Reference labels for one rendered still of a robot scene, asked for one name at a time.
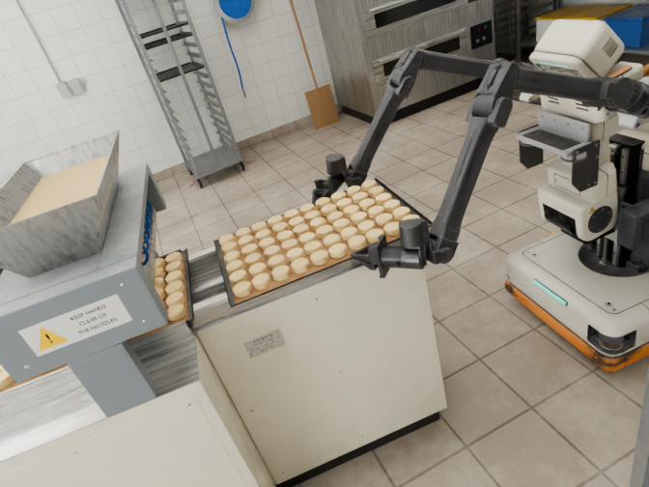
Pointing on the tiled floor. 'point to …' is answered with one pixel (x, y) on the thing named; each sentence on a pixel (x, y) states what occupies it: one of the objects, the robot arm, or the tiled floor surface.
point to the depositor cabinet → (137, 436)
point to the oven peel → (319, 98)
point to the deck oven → (348, 77)
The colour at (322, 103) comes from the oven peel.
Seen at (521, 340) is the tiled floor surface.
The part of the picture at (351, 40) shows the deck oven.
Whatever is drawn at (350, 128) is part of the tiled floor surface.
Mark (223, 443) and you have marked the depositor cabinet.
